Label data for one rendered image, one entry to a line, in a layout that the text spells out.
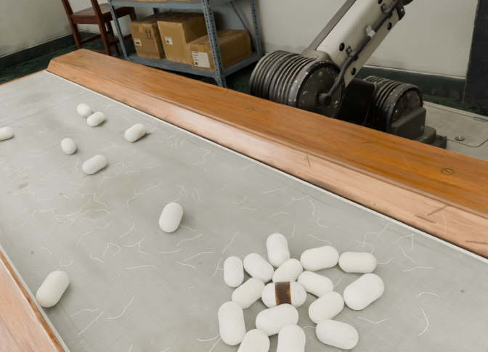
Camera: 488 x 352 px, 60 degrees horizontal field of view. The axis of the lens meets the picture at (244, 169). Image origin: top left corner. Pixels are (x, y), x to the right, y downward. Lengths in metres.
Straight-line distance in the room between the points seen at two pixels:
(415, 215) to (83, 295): 0.33
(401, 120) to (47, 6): 4.47
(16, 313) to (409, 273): 0.34
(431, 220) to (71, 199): 0.43
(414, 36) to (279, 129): 1.95
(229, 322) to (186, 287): 0.08
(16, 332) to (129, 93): 0.54
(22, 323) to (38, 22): 4.72
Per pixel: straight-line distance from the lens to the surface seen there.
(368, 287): 0.36
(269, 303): 0.36
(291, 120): 0.60
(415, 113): 1.00
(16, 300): 0.44
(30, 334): 0.40
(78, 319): 0.43
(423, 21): 2.45
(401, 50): 2.53
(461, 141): 1.13
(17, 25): 4.98
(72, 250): 0.50
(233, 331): 0.34
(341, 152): 0.51
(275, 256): 0.39
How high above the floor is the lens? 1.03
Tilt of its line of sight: 32 degrees down
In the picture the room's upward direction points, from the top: 10 degrees counter-clockwise
